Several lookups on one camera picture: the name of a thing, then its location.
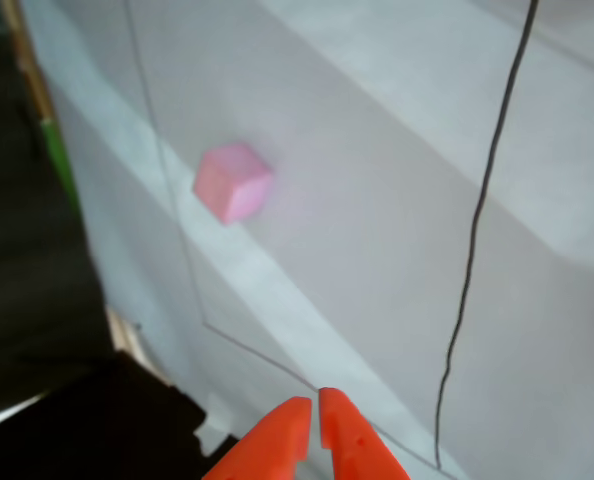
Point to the white paper sheet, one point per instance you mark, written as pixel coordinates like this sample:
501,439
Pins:
377,200

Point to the pink foam cube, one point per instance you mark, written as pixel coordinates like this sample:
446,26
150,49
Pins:
232,182

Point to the green tape strip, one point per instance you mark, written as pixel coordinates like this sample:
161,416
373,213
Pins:
59,160

